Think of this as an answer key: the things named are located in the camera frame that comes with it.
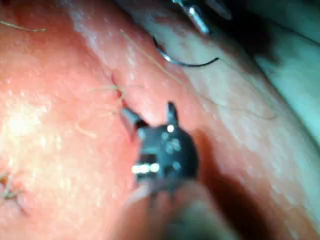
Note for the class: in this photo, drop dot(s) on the right arm needle driver jaw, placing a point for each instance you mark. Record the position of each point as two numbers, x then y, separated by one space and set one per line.
130 120
172 115

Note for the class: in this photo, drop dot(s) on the left arm needle driver jaw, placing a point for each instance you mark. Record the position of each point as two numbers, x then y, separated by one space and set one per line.
221 8
197 20

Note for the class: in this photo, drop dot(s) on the right arm needle driver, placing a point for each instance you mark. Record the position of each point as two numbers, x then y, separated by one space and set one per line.
170 157

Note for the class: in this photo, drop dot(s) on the tan thread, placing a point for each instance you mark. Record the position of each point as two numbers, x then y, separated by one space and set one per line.
107 87

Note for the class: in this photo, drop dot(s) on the curved steel needle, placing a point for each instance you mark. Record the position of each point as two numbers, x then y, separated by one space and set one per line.
187 65

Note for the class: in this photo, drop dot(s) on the tissue pad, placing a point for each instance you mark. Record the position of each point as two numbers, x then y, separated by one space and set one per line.
62 150

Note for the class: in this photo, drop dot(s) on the blue-green cloth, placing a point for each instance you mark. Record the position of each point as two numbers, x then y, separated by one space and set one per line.
295 75

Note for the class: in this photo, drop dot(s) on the tan stitching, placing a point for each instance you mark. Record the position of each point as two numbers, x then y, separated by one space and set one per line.
10 192

